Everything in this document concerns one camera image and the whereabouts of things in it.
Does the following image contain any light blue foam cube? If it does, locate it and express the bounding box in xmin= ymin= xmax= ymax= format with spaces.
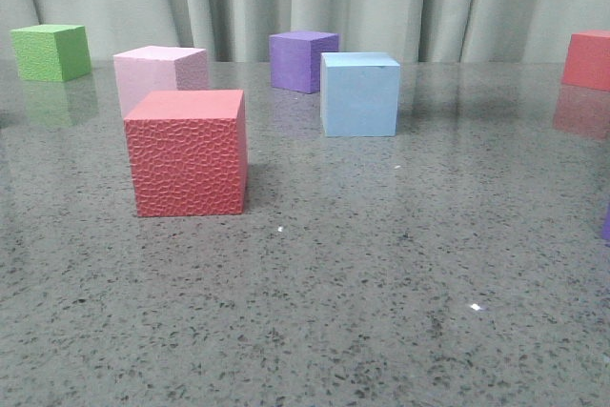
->
xmin=320 ymin=52 xmax=400 ymax=137

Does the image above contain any large red textured cube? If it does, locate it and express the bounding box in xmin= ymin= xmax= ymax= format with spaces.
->
xmin=124 ymin=90 xmax=248 ymax=216

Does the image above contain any purple foam cube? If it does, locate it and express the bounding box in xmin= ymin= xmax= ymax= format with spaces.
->
xmin=269 ymin=31 xmax=339 ymax=93

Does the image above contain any pink foam cube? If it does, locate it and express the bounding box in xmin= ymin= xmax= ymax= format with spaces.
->
xmin=113 ymin=46 xmax=209 ymax=116

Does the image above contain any green foam cube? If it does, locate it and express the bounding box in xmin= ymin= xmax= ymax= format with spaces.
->
xmin=10 ymin=24 xmax=92 ymax=82

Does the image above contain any purple cube at right edge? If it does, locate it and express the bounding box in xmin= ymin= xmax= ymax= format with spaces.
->
xmin=601 ymin=205 xmax=610 ymax=241

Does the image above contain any red foam cube far right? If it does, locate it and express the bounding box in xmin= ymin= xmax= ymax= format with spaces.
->
xmin=561 ymin=30 xmax=610 ymax=92

